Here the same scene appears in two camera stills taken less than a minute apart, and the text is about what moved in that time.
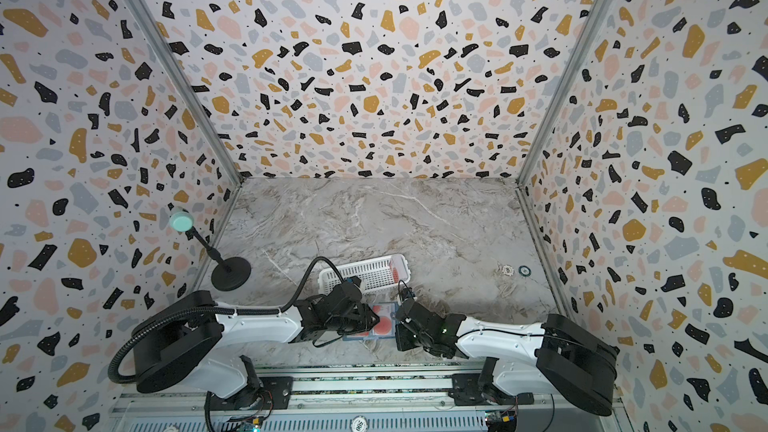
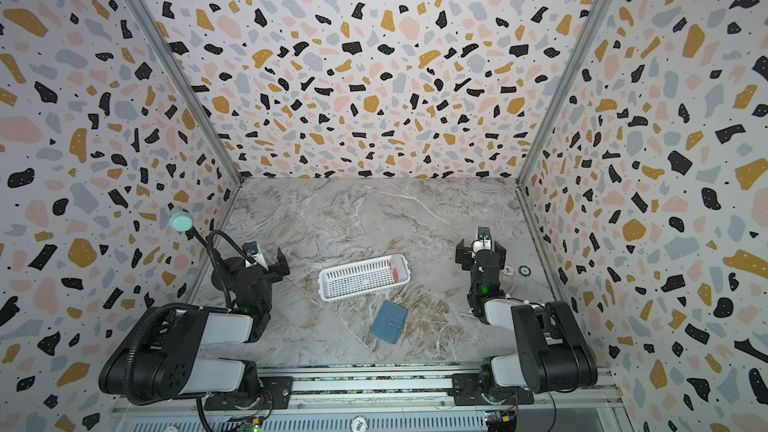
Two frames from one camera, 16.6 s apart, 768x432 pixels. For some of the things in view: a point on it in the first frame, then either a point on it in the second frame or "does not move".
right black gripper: x=405 y=324 → x=480 y=253
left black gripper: x=369 y=319 → x=277 y=275
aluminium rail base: x=360 y=397 does not move
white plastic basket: x=373 y=273 does not move
